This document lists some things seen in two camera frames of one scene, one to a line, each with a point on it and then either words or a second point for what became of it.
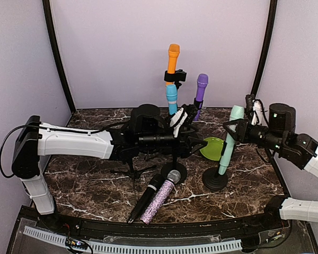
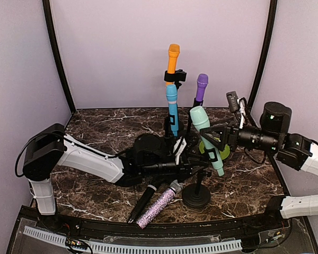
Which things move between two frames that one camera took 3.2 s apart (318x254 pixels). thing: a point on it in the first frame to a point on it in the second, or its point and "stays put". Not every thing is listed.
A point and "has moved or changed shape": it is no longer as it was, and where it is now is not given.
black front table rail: (269, 224) stays put
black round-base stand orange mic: (179, 76) stays put
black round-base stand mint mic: (212, 179) to (196, 195)
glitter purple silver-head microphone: (174, 177) has moved or changed shape
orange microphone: (174, 50) stays put
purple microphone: (202, 81) stays put
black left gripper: (185, 149) to (186, 164)
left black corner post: (47, 10) stays put
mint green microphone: (237, 112) to (201, 120)
